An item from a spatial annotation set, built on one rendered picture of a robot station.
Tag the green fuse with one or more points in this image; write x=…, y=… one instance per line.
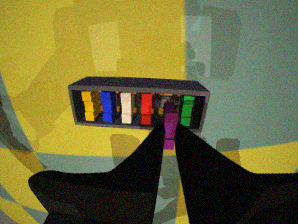
x=185, y=110

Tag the dark grey fuse block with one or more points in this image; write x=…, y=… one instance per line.
x=116, y=102

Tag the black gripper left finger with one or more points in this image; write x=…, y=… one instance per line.
x=125, y=195

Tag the red fuse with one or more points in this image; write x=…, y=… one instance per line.
x=146, y=104

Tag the violet fuse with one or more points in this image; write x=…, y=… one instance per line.
x=170, y=120

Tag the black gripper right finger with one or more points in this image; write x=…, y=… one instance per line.
x=218, y=191

